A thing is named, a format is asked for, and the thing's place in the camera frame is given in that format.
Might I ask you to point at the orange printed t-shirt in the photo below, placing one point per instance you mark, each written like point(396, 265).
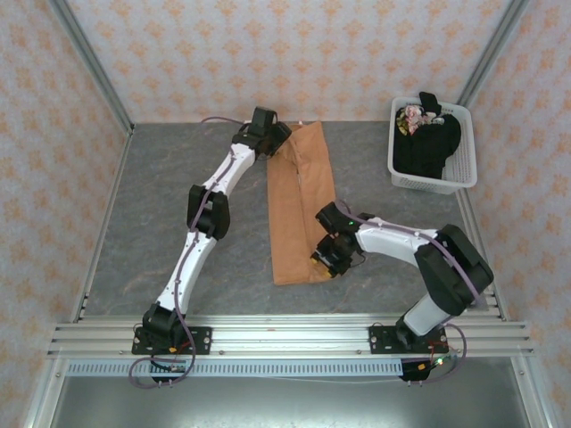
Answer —
point(290, 223)

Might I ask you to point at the left black and white robot arm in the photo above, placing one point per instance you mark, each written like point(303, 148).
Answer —
point(196, 254)

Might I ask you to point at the black t-shirt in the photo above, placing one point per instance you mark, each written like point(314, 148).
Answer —
point(424, 151)

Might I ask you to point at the small circuit board with LED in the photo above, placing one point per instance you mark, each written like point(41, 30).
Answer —
point(439, 362)

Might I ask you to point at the floral patterned garment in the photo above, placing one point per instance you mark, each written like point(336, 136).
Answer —
point(415, 118)

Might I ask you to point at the white plastic laundry basket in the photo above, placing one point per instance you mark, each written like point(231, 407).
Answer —
point(466, 156)

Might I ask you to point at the small black garment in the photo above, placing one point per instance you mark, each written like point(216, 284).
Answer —
point(430, 102)

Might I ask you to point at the aluminium mounting rail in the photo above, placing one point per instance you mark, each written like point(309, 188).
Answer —
point(290, 334)

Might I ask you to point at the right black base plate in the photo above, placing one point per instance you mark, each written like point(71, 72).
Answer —
point(381, 341)

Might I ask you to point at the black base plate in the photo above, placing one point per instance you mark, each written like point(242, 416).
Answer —
point(381, 341)
point(201, 341)

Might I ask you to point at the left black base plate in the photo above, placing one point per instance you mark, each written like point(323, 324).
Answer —
point(201, 341)

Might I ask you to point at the aluminium corner post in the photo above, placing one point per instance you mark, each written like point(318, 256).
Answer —
point(488, 53)
point(93, 67)

